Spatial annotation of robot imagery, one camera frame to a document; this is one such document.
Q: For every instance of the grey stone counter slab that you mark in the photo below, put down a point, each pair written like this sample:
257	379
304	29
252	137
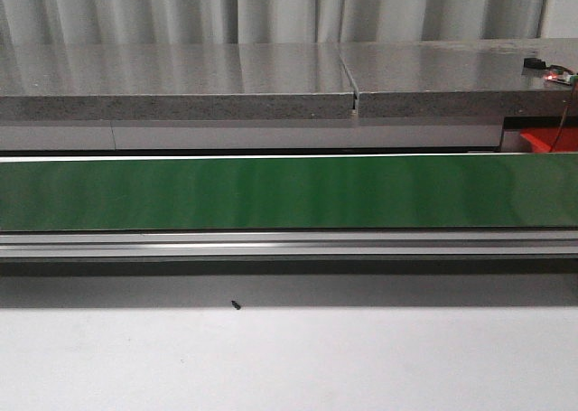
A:
174	82
483	78

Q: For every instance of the green conveyor belt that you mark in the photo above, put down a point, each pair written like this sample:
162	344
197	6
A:
295	192

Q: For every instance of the red plastic tray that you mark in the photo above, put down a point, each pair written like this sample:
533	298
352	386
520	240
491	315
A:
545	140

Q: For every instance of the aluminium conveyor frame rail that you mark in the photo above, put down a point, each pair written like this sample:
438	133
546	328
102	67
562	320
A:
279	244

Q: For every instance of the small sensor circuit board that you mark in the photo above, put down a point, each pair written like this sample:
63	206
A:
552	72

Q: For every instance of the grey stone counter slab right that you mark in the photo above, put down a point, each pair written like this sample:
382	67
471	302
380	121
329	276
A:
483	78

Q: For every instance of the white pleated curtain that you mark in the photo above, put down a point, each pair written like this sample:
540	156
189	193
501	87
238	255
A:
247	21

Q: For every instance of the grey stone counter slab left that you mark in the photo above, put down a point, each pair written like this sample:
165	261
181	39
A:
174	82

